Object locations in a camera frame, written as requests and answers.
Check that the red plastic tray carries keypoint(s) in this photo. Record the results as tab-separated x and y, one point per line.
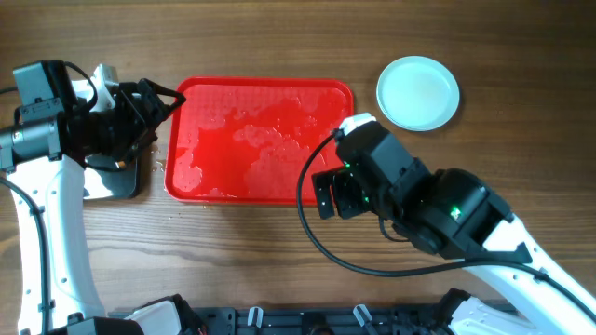
244	140

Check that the black water basin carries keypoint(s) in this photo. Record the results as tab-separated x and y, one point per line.
106	185

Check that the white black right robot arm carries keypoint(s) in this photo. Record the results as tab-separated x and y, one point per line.
452	214

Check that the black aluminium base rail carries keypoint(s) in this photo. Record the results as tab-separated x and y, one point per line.
399	319

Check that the light blue plate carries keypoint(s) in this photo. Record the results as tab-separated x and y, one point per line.
417	93

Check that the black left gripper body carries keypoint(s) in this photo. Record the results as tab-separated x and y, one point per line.
116	130

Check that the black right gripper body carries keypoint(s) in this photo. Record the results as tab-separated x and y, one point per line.
352	195

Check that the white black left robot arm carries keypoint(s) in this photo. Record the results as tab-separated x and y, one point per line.
58	126

